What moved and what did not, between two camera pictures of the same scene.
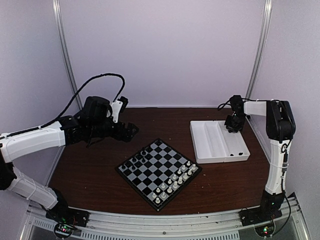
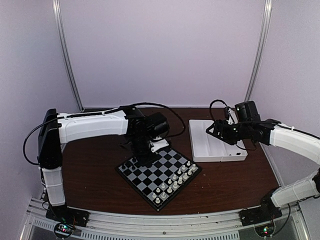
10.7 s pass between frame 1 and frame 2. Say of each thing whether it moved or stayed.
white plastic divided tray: stayed
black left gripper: moved
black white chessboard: stayed
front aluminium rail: stayed
